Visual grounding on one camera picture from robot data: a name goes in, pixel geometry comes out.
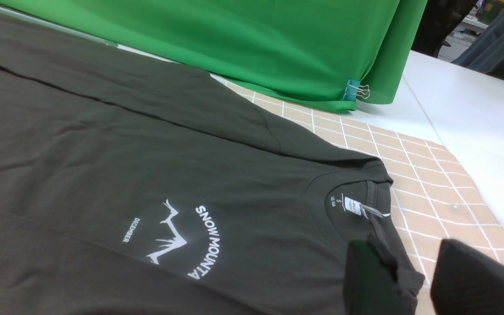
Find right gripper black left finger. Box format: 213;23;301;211
343;239;417;315

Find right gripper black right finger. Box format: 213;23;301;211
430;239;504;315

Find dark gray long-sleeve shirt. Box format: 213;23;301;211
0;13;424;315

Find beige checkered table mat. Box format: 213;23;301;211
225;82;504;315

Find teal binder clip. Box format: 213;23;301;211
342;80;370;102

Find green backdrop cloth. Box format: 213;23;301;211
0;0;427;113

